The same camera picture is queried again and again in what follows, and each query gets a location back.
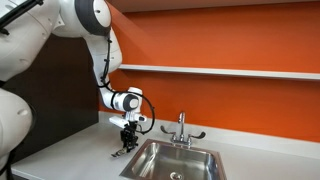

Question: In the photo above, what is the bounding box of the white wall shelf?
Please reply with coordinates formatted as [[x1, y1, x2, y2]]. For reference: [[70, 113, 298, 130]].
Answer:
[[118, 63, 320, 81]]

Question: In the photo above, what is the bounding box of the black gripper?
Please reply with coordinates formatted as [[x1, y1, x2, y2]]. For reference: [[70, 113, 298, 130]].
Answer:
[[119, 121, 140, 154]]

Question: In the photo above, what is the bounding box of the thick black base cable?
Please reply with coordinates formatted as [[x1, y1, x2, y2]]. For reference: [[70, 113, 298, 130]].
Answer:
[[0, 148, 17, 180]]

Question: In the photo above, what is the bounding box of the stainless steel sink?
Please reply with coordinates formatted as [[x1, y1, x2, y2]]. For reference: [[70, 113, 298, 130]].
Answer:
[[119, 138, 228, 180]]

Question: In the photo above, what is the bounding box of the dark wood cabinet panel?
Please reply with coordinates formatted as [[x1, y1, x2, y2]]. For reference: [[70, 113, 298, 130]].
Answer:
[[0, 33, 101, 164]]

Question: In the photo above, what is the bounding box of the chrome faucet with black handles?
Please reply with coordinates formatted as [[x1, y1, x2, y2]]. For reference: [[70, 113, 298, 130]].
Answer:
[[159, 111, 207, 150]]

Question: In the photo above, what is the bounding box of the round sink drain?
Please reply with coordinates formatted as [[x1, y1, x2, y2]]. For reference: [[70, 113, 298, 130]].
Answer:
[[169, 171, 184, 180]]

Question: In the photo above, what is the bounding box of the white counter backsplash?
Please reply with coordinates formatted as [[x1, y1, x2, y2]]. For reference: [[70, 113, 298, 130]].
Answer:
[[97, 110, 320, 160]]

